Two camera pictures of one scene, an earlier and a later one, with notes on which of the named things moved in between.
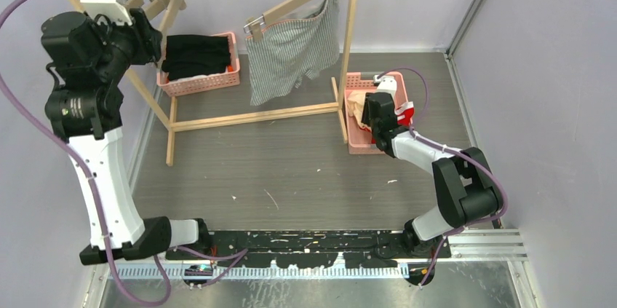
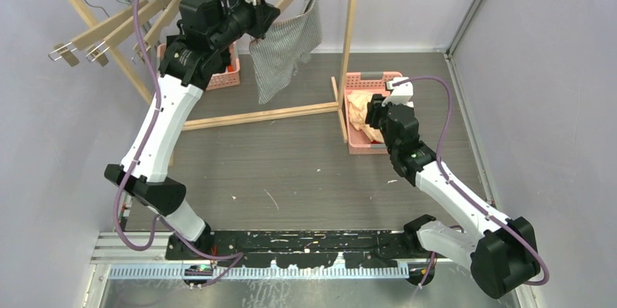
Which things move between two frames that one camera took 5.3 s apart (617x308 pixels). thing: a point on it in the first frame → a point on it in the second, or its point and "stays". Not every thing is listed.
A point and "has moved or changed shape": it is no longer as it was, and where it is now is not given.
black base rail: [308, 249] stays
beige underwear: [355, 104] stays
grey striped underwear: [308, 44] has moved or changed shape
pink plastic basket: [359, 140] stays
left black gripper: [147, 38] → [262, 14]
